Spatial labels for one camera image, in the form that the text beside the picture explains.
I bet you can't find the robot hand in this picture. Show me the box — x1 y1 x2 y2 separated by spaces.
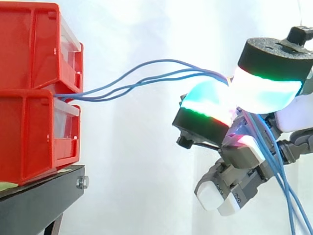
172 25 313 217

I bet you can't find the blue cable bundle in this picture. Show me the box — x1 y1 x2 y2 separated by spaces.
53 58 313 235

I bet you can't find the red plastic bin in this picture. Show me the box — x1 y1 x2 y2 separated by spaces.
0 88 81 186
0 2 84 95

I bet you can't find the black metal stand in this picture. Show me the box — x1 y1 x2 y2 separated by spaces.
0 164 90 235

